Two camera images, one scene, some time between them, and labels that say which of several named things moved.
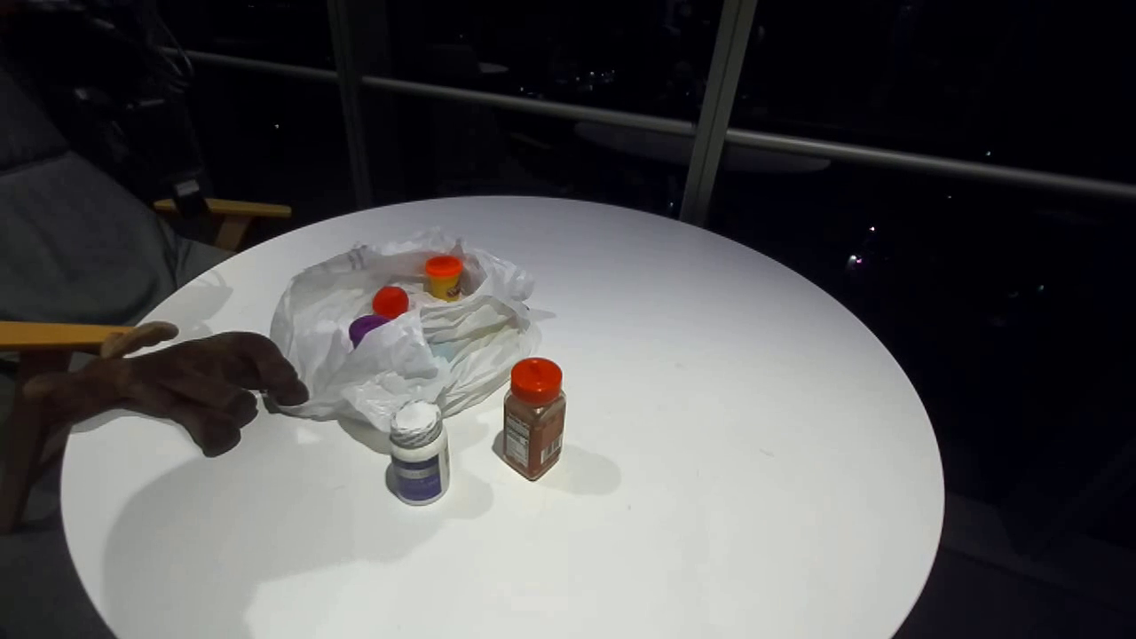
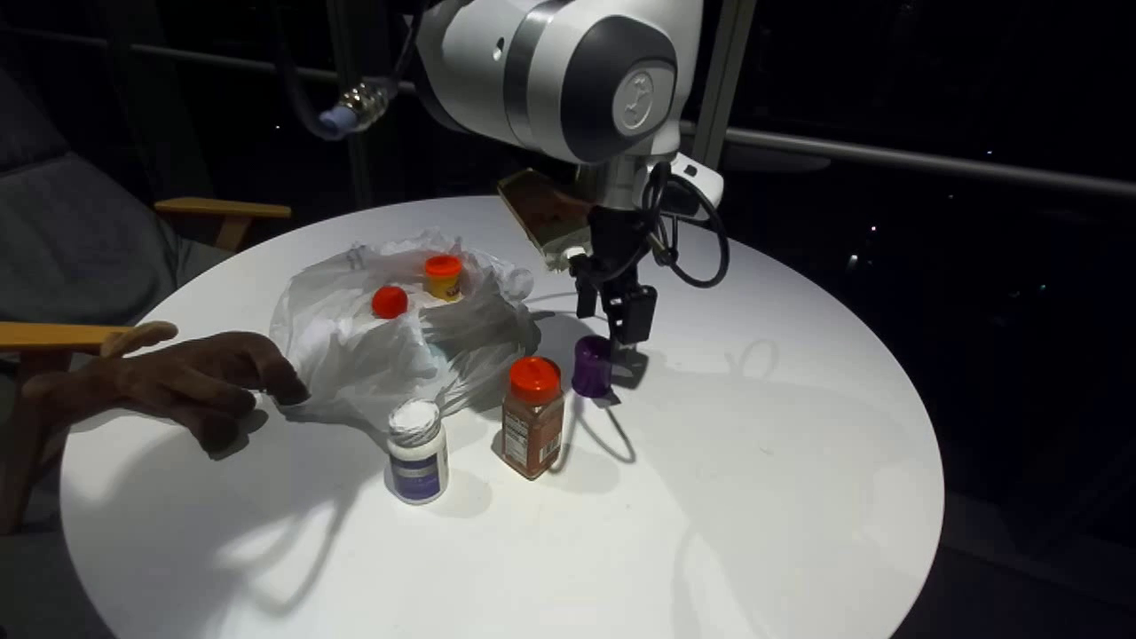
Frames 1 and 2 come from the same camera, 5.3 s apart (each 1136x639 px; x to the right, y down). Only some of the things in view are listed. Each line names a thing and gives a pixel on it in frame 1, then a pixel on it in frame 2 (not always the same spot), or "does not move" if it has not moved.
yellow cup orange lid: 446,276 does not move
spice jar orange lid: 535,418 does not move
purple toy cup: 364,325 -> 589,364
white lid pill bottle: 415,454 does not move
